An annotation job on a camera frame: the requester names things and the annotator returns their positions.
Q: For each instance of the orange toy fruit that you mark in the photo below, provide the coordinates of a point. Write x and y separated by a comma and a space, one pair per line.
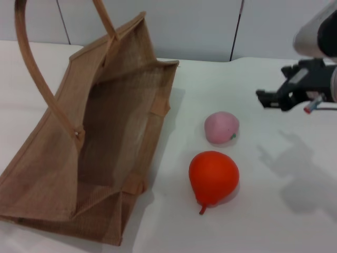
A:
213, 176

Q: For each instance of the dark vertical wall strip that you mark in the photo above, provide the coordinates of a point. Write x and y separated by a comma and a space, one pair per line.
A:
238, 26

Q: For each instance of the brown jute handbag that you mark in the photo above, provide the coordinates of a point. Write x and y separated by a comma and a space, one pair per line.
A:
47, 171

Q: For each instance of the pink toy peach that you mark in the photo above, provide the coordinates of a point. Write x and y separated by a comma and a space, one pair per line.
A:
221, 127

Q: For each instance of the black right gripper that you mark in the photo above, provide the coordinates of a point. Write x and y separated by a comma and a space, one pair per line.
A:
310, 79

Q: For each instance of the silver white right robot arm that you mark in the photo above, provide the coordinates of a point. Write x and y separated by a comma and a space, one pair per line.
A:
310, 34

